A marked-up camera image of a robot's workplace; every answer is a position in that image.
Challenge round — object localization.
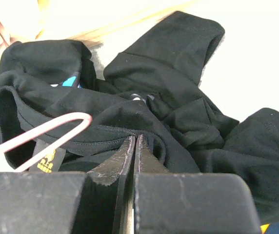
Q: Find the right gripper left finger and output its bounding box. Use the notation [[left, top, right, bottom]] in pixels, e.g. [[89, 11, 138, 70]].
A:
[[0, 136, 135, 234]]

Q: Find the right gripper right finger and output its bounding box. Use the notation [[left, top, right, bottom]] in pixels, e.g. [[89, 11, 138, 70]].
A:
[[134, 136, 261, 234]]

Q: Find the black t shirt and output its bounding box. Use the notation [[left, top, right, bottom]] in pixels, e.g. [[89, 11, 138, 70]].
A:
[[0, 12, 279, 224]]

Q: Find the pink wire hanger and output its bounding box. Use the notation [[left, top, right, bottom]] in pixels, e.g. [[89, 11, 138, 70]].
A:
[[0, 112, 92, 173]]

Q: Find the yellow plastic tray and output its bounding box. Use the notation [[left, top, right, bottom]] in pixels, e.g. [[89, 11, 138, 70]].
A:
[[260, 224, 270, 234]]

